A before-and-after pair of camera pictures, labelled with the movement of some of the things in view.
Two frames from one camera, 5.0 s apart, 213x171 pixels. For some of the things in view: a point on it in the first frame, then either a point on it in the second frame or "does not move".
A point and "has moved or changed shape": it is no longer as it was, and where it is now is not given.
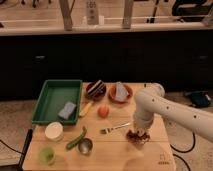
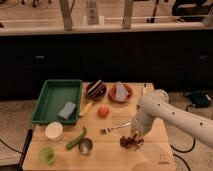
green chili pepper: [78, 139] does not move
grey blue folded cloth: [121, 91] does not move
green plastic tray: [54, 94] does not move
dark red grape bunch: [135, 138] has moved or changed shape
